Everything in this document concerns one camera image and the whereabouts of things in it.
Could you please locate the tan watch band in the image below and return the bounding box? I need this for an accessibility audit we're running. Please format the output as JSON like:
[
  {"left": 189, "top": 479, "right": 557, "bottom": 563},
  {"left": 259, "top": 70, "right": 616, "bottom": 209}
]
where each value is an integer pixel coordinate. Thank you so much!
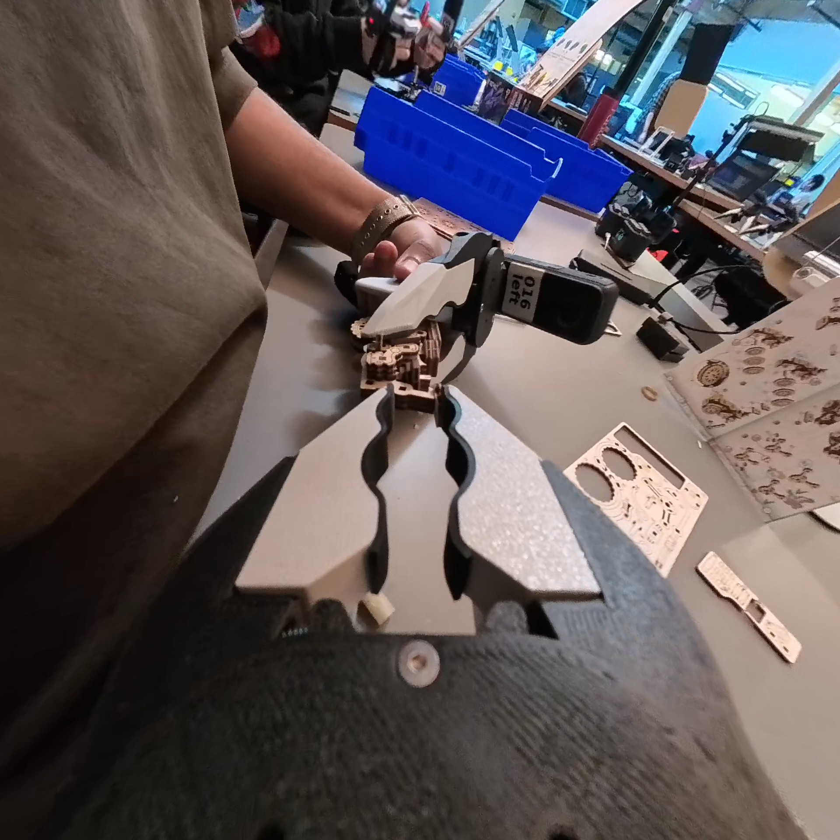
[{"left": 350, "top": 195, "right": 422, "bottom": 265}]

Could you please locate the person's left forearm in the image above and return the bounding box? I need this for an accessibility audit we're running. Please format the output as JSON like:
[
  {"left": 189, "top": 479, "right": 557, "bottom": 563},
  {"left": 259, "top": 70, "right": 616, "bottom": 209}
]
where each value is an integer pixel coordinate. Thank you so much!
[{"left": 223, "top": 85, "right": 395, "bottom": 253}]

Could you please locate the stack of wooden sheets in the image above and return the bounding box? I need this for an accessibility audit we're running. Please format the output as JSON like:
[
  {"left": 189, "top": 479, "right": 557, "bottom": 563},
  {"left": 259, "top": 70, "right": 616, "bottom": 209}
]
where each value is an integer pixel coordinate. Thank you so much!
[{"left": 409, "top": 195, "right": 504, "bottom": 245}]

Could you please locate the black box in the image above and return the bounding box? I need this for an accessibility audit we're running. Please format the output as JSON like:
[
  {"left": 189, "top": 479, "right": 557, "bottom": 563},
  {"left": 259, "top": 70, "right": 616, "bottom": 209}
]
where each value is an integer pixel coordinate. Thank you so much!
[{"left": 635, "top": 314, "right": 691, "bottom": 364}]

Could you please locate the printed instruction sheet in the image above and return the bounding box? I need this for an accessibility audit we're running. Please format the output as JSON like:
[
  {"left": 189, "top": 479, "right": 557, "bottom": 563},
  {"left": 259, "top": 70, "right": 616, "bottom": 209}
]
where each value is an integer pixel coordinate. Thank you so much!
[{"left": 665, "top": 278, "right": 840, "bottom": 524}]

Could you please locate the black power adapter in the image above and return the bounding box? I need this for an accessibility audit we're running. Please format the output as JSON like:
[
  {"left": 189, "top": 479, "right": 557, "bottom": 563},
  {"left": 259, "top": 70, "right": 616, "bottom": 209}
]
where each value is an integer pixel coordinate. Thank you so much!
[{"left": 570, "top": 248, "right": 658, "bottom": 307}]

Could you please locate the wooden sheet with round holes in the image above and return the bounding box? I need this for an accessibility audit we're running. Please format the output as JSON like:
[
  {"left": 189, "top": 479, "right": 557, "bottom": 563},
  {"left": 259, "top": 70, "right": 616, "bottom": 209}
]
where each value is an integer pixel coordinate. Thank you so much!
[{"left": 562, "top": 421, "right": 710, "bottom": 580}]

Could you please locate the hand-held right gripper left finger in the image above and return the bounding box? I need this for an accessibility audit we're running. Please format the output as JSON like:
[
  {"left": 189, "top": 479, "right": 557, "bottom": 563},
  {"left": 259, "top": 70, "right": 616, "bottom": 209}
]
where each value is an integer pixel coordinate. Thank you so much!
[{"left": 235, "top": 385, "right": 396, "bottom": 632}]

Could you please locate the small wooden parts sheet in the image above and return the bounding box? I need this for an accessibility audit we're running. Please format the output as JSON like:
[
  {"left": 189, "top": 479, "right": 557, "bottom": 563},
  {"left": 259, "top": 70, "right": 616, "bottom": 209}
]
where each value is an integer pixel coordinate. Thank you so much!
[{"left": 695, "top": 550, "right": 803, "bottom": 665}]

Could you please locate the person's left hand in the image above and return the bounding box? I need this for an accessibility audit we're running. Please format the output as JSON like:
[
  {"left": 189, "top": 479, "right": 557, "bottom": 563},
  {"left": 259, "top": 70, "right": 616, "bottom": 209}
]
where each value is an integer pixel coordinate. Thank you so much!
[{"left": 360, "top": 218, "right": 448, "bottom": 280}]

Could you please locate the person's tan shirt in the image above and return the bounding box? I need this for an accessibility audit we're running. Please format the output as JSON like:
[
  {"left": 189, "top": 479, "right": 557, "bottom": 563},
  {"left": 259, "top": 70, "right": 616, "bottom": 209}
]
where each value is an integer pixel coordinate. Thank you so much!
[{"left": 0, "top": 0, "right": 271, "bottom": 840}]

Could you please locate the black power cable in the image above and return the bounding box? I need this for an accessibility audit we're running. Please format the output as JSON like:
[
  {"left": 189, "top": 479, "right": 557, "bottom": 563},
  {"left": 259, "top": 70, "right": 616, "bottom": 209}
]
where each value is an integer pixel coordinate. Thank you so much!
[{"left": 646, "top": 261, "right": 747, "bottom": 337}]

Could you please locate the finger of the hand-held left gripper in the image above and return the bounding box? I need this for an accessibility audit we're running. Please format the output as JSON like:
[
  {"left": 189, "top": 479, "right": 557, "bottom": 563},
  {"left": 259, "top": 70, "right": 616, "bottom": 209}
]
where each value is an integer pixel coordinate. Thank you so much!
[{"left": 438, "top": 331, "right": 481, "bottom": 388}]

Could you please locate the wooden puzzle model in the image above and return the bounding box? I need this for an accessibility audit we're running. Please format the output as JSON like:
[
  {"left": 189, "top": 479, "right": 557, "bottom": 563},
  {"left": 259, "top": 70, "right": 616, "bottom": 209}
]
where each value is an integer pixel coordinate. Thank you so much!
[{"left": 346, "top": 314, "right": 452, "bottom": 416}]

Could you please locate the printed cardboard sheet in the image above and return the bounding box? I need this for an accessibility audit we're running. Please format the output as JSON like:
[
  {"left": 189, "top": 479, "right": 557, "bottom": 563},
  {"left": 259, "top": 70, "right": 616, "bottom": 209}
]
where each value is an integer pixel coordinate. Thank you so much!
[{"left": 517, "top": 0, "right": 648, "bottom": 110}]

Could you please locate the black monitor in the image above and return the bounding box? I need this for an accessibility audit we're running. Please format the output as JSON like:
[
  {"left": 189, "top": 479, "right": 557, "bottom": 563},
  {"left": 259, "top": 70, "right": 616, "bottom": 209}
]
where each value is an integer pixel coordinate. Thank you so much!
[{"left": 763, "top": 197, "right": 840, "bottom": 299}]

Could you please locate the red cylinder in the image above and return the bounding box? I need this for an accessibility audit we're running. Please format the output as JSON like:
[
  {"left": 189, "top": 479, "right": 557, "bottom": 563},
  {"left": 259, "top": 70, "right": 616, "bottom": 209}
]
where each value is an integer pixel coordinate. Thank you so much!
[{"left": 586, "top": 91, "right": 622, "bottom": 150}]

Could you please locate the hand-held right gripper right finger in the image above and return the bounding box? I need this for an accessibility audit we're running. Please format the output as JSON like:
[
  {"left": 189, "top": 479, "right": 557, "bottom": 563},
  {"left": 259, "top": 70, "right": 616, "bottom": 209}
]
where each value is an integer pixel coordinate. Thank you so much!
[{"left": 436, "top": 385, "right": 603, "bottom": 629}]

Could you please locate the black electronic device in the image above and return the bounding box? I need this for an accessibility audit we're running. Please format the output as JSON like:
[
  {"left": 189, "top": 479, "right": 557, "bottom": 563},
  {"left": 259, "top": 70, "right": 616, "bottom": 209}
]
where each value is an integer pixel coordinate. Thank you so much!
[{"left": 596, "top": 172, "right": 678, "bottom": 265}]

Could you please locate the blue bin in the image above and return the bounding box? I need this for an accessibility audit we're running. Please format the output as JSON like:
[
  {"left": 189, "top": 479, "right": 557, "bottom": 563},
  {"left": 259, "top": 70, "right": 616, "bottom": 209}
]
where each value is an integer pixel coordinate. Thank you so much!
[
  {"left": 500, "top": 107, "right": 635, "bottom": 215},
  {"left": 353, "top": 84, "right": 567, "bottom": 242},
  {"left": 428, "top": 54, "right": 488, "bottom": 107}
]

